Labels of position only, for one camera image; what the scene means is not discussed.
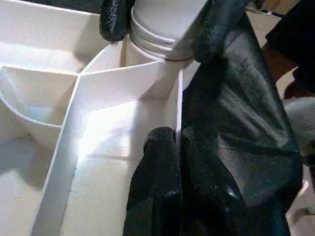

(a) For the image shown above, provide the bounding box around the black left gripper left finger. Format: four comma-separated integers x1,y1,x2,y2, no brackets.
123,127,184,236

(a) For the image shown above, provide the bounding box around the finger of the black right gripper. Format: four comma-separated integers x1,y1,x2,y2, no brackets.
98,0,135,42
169,0,248,62

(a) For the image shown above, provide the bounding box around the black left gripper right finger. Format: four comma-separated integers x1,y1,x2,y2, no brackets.
180,127,249,236

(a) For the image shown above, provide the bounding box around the white plastic table leg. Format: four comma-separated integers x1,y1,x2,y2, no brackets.
127,0,206,61

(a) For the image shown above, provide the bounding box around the white plastic table top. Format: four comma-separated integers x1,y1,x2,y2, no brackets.
0,0,205,236

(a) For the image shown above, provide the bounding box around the black plastic mat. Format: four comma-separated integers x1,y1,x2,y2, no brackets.
181,0,306,236

